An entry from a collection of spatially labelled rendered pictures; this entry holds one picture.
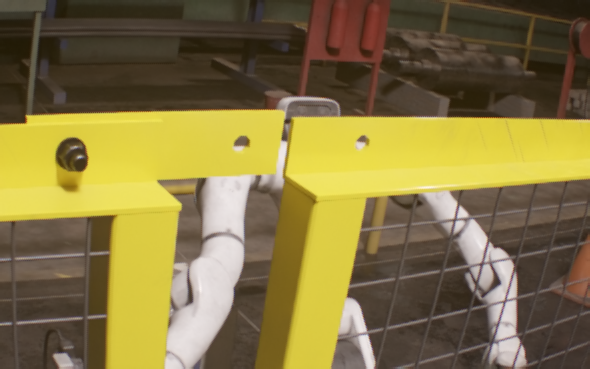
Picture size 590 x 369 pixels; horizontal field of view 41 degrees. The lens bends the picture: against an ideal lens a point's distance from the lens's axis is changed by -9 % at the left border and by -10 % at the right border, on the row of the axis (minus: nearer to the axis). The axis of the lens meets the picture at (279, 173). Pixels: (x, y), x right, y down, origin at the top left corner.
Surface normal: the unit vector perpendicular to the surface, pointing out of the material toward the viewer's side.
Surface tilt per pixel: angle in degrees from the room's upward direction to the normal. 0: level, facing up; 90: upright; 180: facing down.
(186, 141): 90
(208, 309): 49
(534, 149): 90
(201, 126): 90
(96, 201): 0
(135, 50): 90
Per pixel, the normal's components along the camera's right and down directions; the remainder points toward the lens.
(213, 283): 0.66, -0.44
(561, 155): 0.51, 0.34
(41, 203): 0.15, -0.94
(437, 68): -0.85, 0.04
